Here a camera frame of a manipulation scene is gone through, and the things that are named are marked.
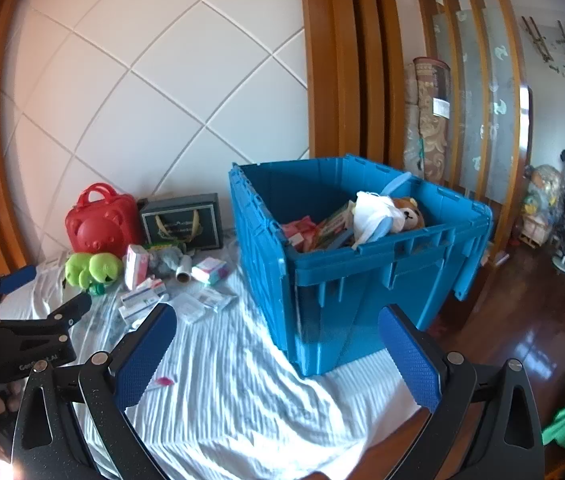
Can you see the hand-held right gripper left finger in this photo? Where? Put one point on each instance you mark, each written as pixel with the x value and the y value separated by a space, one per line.
pixel 147 355

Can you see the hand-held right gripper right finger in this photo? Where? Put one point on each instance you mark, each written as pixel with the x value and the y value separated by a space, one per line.
pixel 410 360

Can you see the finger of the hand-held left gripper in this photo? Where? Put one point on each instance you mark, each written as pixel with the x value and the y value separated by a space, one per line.
pixel 17 277
pixel 70 310

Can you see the pink white ointment tube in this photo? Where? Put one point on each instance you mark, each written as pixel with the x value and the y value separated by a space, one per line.
pixel 162 382

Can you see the green plush toy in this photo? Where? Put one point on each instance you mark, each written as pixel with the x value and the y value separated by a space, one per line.
pixel 87 267

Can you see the pink tissue pack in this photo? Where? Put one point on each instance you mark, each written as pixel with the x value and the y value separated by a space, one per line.
pixel 135 265

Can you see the blue plastic storage crate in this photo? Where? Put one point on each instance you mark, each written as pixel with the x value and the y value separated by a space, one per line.
pixel 342 310

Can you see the cardboard roll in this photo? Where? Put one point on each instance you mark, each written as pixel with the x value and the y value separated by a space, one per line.
pixel 184 270

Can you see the grey plush toy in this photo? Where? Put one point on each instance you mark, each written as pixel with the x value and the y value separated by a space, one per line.
pixel 167 260

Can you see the clear plastic blister pack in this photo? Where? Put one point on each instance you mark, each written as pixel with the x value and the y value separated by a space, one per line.
pixel 220 300
pixel 190 307

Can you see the red bear-face case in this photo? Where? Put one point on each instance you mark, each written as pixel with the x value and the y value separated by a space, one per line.
pixel 97 230

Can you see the white striped bedsheet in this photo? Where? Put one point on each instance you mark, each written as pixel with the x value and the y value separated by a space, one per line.
pixel 242 390

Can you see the pink and teal box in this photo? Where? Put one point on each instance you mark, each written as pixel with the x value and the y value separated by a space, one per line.
pixel 210 269

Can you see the small green box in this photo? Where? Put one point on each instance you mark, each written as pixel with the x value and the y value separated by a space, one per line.
pixel 162 246

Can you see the dark gift bag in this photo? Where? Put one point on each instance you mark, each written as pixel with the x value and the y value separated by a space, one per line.
pixel 182 225

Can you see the brown teddy bear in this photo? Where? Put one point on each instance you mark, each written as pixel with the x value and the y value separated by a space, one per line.
pixel 412 215

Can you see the white plush toy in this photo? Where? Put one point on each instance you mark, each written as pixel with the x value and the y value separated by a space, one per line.
pixel 370 217

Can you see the green picture book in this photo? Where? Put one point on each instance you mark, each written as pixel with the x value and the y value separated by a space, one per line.
pixel 335 225

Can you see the pile of bagged toys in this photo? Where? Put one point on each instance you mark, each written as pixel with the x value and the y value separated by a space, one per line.
pixel 542 195

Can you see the pale rolled carpet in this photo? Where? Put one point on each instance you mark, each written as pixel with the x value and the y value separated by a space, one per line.
pixel 411 135

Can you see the patterned rolled carpet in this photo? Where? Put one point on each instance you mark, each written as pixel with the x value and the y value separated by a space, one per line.
pixel 435 125

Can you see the wood framed padded headboard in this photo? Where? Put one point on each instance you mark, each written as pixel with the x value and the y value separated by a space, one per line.
pixel 162 85

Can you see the wooden frosted glass screen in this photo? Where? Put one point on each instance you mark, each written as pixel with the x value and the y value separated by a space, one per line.
pixel 472 110

